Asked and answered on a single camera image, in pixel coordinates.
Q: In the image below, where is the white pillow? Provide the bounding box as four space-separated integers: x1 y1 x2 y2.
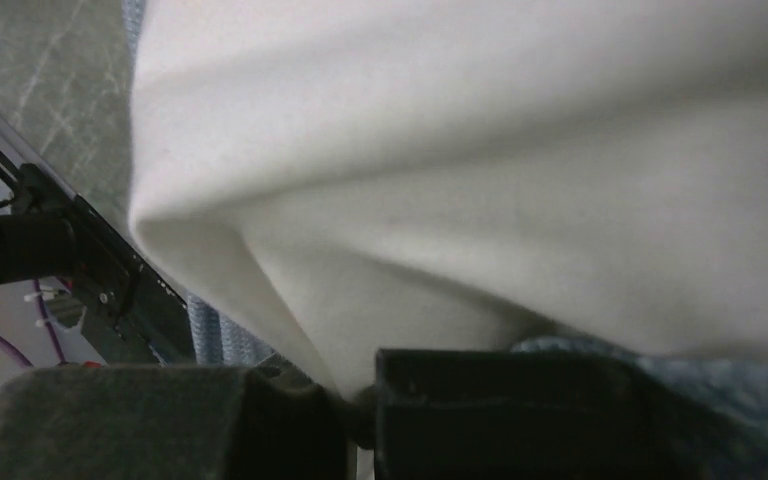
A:
125 0 768 402

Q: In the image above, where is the blue grey pillow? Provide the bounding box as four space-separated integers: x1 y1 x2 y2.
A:
122 0 768 480

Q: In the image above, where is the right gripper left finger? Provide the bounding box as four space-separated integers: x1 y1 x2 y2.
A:
0 363 350 479

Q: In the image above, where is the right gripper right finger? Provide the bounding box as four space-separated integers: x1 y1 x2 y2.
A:
375 349 691 479

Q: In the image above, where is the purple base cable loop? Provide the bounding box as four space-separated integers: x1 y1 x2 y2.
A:
0 278 67 369

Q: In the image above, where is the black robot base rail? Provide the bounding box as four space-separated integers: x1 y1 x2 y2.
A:
0 151 196 365

